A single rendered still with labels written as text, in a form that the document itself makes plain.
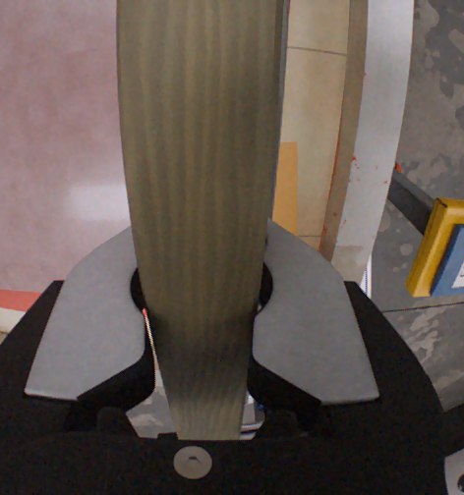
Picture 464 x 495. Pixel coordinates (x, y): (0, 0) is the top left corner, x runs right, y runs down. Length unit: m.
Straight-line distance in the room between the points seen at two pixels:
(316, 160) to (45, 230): 0.26
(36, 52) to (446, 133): 1.53
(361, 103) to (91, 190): 0.23
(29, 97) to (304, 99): 0.23
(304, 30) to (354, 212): 0.15
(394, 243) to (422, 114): 0.66
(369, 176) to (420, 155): 1.29
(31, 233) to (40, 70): 0.16
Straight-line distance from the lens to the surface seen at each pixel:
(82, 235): 0.32
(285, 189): 0.27
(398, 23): 0.25
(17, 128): 0.31
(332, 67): 0.26
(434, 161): 1.59
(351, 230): 0.27
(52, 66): 0.28
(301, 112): 0.26
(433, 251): 0.39
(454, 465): 0.56
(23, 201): 0.33
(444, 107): 1.56
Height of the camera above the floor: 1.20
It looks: 57 degrees down
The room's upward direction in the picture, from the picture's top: 176 degrees clockwise
